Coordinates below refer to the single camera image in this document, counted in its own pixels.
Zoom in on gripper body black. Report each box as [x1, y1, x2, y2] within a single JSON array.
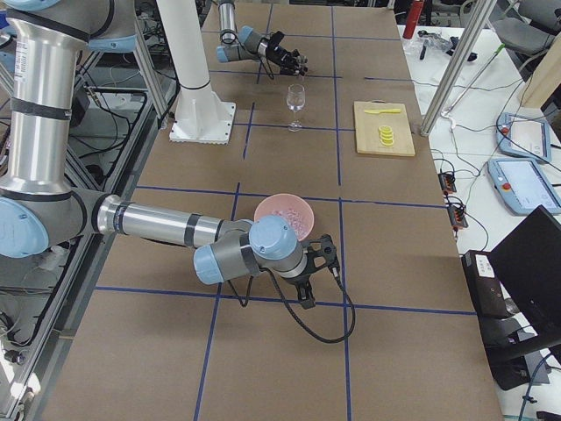
[[280, 262, 316, 297], [258, 37, 302, 73]]

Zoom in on steel jigger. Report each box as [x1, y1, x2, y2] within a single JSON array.
[[297, 63, 308, 81]]

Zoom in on clear ice cubes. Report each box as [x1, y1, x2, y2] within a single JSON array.
[[273, 208, 311, 237]]

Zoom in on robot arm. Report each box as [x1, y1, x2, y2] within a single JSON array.
[[216, 1, 308, 76], [1, 1, 315, 308]]

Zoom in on wine glass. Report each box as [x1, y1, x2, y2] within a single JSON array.
[[286, 84, 306, 132]]

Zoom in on pink bowl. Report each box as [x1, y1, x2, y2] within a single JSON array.
[[253, 193, 315, 241]]

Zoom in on wooden cutting board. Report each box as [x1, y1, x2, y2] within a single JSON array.
[[353, 101, 415, 157]]

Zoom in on yellow plastic knife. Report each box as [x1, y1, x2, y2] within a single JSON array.
[[363, 108, 401, 115]]

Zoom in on lemon slices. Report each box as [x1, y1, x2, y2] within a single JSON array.
[[378, 125, 394, 147]]

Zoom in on teach pendant near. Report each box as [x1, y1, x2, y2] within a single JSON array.
[[487, 158, 560, 216]]

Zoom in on teach pendant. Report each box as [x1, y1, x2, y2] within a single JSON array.
[[496, 112, 551, 163], [487, 158, 560, 216]]

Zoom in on teach pendant far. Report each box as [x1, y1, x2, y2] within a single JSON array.
[[496, 112, 551, 163]]

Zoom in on black braided cable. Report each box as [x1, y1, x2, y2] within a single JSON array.
[[227, 258, 356, 344]]

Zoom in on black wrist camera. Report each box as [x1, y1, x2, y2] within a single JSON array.
[[268, 31, 285, 48], [306, 234, 340, 277]]

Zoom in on white pedestal column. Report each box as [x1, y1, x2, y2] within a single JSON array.
[[157, 0, 236, 145]]

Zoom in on aluminium frame post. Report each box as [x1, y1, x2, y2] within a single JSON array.
[[420, 0, 496, 137]]

